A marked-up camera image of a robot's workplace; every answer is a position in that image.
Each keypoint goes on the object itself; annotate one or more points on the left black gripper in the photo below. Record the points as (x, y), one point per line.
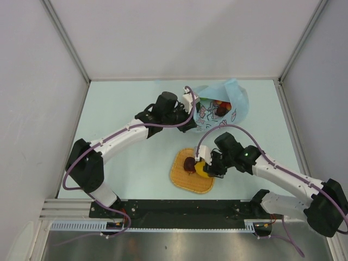
(191, 124)

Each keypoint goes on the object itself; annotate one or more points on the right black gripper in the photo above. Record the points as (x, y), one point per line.
(212, 170)

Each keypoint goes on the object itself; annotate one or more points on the yellow fake lemon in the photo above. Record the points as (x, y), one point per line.
(199, 169)

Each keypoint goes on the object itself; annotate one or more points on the blue plastic bag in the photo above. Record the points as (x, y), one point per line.
(228, 91)

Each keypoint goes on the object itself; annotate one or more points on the dark red fake fruit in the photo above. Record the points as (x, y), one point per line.
(189, 165)

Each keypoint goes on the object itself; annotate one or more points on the woven bamboo tray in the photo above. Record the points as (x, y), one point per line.
(188, 181)

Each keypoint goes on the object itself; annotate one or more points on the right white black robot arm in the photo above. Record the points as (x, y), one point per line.
(323, 205)

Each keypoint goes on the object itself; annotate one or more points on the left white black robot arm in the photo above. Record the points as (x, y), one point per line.
(86, 161)

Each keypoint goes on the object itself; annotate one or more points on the dark brown fake fruit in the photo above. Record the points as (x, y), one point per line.
(221, 111)

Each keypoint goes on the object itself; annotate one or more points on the fake strawberries cluster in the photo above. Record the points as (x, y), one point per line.
(227, 105)

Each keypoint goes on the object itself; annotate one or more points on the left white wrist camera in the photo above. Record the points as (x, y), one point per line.
(188, 100)

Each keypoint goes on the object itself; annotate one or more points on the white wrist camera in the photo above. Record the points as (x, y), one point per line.
(203, 152)
(188, 100)

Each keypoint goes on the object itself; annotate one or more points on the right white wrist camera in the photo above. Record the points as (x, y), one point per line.
(203, 152)

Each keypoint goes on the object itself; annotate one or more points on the right slotted cable duct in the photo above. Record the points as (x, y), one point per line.
(260, 226)

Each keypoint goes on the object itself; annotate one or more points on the slotted cable duct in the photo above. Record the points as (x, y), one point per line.
(87, 226)
(260, 226)

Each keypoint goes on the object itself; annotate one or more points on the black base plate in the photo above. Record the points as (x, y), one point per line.
(191, 214)

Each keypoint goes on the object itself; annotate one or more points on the aluminium frame rail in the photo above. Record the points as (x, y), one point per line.
(78, 210)

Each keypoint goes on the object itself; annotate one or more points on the left slotted cable duct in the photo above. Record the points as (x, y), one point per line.
(87, 226)

